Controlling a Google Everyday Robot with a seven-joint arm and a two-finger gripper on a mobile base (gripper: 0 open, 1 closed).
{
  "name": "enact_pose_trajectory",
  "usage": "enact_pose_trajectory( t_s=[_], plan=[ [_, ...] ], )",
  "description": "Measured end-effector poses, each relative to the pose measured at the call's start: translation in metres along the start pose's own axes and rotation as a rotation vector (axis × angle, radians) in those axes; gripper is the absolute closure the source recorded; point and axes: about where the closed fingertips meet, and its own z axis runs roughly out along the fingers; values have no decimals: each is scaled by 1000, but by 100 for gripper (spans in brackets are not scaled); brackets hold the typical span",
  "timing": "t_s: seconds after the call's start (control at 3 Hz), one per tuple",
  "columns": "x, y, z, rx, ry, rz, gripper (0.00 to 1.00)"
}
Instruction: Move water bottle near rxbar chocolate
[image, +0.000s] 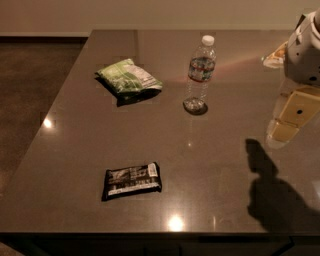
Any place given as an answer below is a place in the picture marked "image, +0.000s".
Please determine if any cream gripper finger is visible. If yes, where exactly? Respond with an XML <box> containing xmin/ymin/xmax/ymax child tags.
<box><xmin>262</xmin><ymin>42</ymin><xmax>287</xmax><ymax>69</ymax></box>

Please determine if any clear plastic water bottle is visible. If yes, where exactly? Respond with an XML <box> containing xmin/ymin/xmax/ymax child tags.
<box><xmin>183</xmin><ymin>35</ymin><xmax>216</xmax><ymax>115</ymax></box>

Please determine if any black rxbar chocolate wrapper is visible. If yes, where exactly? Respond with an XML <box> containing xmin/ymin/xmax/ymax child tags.
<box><xmin>101</xmin><ymin>162</ymin><xmax>162</xmax><ymax>201</ymax></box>

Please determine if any green snack bag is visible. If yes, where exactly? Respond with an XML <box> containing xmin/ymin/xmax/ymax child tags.
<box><xmin>96</xmin><ymin>59</ymin><xmax>162</xmax><ymax>96</ymax></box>

